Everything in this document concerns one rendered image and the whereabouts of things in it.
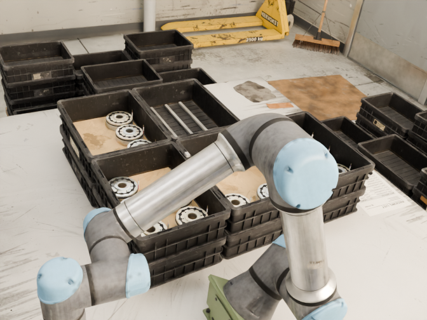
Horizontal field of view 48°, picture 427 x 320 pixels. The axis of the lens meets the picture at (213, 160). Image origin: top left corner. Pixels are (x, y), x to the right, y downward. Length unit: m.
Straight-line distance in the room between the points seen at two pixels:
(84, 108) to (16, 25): 2.84
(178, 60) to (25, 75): 0.98
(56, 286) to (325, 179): 0.50
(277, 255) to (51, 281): 0.60
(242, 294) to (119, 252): 0.45
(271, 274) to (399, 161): 1.78
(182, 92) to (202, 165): 1.16
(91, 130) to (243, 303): 0.97
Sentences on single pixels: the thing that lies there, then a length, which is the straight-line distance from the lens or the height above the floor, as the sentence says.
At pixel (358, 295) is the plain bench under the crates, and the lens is 1.62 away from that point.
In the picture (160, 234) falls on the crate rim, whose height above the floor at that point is 0.93.
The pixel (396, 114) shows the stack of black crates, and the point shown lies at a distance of 3.40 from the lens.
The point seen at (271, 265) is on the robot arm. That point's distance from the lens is 1.25.
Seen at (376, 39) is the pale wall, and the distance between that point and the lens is 4.86.
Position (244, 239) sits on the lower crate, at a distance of 1.57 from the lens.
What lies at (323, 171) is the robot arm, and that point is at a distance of 0.87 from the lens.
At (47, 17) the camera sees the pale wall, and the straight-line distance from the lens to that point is 4.74.
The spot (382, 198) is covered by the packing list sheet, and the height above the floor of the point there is 0.70.
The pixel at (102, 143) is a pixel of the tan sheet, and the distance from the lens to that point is 1.83.
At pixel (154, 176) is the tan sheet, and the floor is 0.83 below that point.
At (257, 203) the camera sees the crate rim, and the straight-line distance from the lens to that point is 1.46.
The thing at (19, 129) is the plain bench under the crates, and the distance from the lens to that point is 2.19.
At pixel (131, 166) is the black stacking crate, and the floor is 0.87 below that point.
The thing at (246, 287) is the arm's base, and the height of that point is 0.90.
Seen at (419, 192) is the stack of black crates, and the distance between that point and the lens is 2.53.
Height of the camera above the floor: 1.87
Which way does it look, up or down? 36 degrees down
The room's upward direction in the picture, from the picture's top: 7 degrees clockwise
